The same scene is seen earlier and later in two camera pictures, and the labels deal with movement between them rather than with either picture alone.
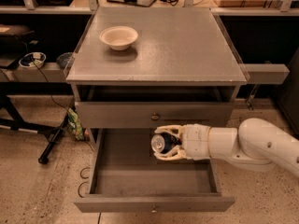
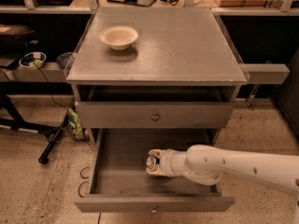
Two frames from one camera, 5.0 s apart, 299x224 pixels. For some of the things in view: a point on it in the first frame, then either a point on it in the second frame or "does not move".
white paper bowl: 119,37 does not move
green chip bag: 75,126 does not move
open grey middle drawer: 125,176 does not move
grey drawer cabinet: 134,67 does not move
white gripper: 196,141 → 168,162
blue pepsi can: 163,142 → 151,161
